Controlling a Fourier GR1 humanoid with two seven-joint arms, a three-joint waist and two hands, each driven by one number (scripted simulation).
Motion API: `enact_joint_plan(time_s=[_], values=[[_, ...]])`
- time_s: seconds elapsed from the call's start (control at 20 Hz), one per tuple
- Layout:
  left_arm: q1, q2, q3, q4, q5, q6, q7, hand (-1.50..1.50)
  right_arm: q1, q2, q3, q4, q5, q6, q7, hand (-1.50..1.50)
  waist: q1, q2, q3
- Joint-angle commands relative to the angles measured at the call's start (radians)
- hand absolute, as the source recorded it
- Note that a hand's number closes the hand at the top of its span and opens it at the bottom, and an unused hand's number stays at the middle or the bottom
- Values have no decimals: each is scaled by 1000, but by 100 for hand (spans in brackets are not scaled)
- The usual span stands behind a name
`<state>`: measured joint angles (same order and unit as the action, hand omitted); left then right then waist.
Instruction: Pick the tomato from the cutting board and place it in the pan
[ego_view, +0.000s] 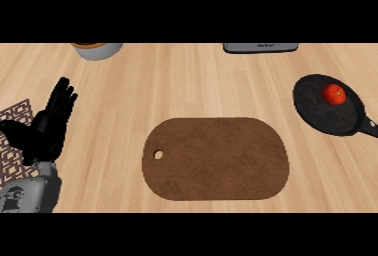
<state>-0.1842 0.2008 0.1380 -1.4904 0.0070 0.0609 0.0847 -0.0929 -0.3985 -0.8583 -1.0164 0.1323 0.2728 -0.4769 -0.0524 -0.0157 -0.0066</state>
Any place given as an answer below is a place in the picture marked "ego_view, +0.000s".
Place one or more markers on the patterned brown placemat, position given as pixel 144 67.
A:
pixel 12 140

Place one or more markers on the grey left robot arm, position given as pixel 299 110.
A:
pixel 30 191

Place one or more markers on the brown wooden cutting board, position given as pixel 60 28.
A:
pixel 216 158

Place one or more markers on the black frying pan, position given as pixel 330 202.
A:
pixel 327 110

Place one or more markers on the grey pot with orange rim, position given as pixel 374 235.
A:
pixel 98 50

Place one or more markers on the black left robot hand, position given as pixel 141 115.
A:
pixel 49 126

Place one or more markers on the red tomato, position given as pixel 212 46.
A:
pixel 334 94

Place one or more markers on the grey flat appliance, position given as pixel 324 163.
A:
pixel 261 47

